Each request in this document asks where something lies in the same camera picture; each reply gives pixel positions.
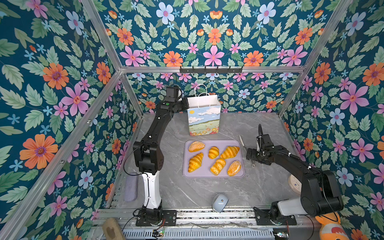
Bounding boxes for twisted bread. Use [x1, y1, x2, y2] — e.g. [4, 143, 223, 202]
[210, 158, 226, 176]

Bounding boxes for small round bread roll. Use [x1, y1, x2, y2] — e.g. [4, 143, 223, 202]
[208, 146, 220, 160]

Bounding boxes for cream and steel tongs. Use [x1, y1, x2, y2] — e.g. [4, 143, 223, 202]
[239, 136, 256, 168]

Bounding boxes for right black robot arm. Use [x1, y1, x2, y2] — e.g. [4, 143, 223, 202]
[246, 146, 344, 223]

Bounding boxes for lilac plastic tray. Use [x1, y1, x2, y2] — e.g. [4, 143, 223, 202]
[183, 140, 245, 179]

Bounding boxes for aluminium frame post left rear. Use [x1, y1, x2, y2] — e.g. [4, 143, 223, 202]
[82, 0, 143, 119]

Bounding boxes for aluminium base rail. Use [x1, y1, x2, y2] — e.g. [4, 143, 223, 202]
[93, 207, 319, 228]

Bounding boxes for aluminium frame post right rear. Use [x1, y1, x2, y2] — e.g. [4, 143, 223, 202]
[278, 0, 353, 119]

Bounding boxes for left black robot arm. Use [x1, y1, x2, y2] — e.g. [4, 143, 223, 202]
[134, 98, 189, 210]

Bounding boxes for wooden brush block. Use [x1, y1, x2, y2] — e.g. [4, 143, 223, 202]
[102, 218, 126, 240]

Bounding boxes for black hook rail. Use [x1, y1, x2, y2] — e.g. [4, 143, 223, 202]
[179, 66, 243, 75]

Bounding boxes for croissant lower left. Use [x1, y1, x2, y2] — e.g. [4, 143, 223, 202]
[188, 153, 204, 173]

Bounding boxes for aluminium frame post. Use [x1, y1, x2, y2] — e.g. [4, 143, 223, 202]
[278, 0, 353, 119]
[82, 0, 143, 119]

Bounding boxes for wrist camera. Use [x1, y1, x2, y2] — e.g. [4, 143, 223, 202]
[164, 86, 182, 103]
[257, 124, 274, 152]

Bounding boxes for round cream clock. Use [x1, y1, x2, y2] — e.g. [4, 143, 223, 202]
[288, 175, 302, 195]

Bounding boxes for croissant upper right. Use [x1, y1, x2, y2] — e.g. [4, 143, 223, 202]
[220, 146, 240, 160]

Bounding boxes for orange plush toy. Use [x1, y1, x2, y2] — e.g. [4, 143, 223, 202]
[315, 213, 349, 240]

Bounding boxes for purple cloth pad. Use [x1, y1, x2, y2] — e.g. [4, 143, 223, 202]
[124, 175, 138, 202]

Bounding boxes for sugared oval bread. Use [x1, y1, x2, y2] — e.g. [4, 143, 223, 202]
[188, 141, 206, 153]
[227, 161, 242, 177]

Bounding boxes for grey computer mouse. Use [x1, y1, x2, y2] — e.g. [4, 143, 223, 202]
[212, 194, 229, 213]

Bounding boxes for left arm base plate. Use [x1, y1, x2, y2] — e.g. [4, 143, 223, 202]
[136, 209, 178, 228]

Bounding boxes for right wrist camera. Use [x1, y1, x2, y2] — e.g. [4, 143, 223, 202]
[257, 124, 274, 152]

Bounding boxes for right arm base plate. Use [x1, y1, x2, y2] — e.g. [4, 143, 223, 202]
[253, 206, 297, 226]

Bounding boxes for landscape print paper bag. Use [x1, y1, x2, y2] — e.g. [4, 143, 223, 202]
[187, 84, 222, 136]

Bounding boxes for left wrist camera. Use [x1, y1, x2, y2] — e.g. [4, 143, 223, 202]
[164, 86, 182, 103]

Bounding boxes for croissant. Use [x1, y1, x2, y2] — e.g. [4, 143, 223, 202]
[188, 153, 204, 173]
[220, 146, 240, 160]

